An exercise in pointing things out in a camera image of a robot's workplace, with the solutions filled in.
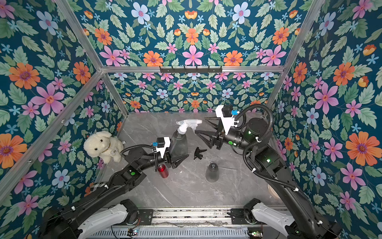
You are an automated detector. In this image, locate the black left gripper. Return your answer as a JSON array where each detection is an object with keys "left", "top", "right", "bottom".
[{"left": 137, "top": 140, "right": 186, "bottom": 172}]

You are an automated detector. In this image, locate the grey translucent spray bottle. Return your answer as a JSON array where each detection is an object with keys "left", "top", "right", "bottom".
[{"left": 169, "top": 131, "right": 188, "bottom": 157}]

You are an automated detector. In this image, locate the white spray nozzle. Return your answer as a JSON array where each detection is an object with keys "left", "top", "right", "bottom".
[{"left": 176, "top": 119, "right": 203, "bottom": 134}]

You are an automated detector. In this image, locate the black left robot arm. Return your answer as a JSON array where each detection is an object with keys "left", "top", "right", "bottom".
[{"left": 37, "top": 144, "right": 189, "bottom": 239}]

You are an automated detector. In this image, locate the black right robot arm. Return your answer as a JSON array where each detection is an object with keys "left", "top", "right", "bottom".
[{"left": 195, "top": 104, "right": 342, "bottom": 239}]

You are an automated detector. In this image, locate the white plush teddy bear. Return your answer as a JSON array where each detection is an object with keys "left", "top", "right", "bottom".
[{"left": 83, "top": 131, "right": 123, "bottom": 164}]

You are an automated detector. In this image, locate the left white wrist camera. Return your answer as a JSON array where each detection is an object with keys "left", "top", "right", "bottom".
[{"left": 152, "top": 136, "right": 171, "bottom": 159}]

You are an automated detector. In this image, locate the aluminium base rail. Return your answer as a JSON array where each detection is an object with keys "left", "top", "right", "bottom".
[{"left": 89, "top": 207, "right": 293, "bottom": 229}]

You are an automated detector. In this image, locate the black hook rail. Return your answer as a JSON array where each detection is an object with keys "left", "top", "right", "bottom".
[{"left": 159, "top": 66, "right": 223, "bottom": 74}]

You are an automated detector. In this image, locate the round beige wall clock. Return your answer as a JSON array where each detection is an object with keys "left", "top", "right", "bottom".
[{"left": 267, "top": 184, "right": 281, "bottom": 200}]

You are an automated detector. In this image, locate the aluminium frame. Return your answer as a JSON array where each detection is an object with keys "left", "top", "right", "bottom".
[{"left": 0, "top": 0, "right": 326, "bottom": 239}]

